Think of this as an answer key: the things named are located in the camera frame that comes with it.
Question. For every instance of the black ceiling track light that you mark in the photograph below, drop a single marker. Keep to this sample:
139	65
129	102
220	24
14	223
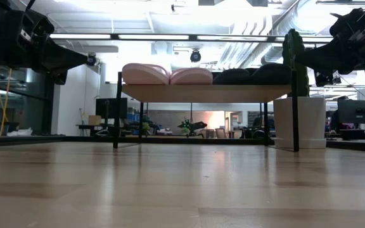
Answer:
91	59
195	56

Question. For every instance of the black rubber slide sandal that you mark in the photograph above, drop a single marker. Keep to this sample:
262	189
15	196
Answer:
231	77
271	76

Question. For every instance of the white cloth pile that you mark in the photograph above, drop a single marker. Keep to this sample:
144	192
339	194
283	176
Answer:
19	132

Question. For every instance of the wooden shelf with black frame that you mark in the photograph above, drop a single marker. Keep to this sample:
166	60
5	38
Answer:
201	93

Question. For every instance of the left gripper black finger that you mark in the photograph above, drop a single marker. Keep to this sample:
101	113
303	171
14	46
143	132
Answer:
57	48
54	63

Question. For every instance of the cardboard box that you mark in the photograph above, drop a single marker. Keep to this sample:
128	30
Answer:
94	120

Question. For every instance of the long ceiling light bar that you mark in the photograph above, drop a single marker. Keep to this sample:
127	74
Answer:
154	37

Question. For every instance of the green cactus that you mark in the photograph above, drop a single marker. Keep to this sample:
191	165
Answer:
296	44

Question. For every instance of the black aluminium table frame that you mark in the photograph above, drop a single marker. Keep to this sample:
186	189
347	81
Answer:
43	139

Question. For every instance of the black computer monitor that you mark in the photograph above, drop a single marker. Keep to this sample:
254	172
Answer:
356	111
111	107

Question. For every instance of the pink rubber slide sandal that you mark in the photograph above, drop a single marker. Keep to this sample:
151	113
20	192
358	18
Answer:
192	77
144	76

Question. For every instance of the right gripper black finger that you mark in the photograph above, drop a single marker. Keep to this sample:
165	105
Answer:
328	67
328	54

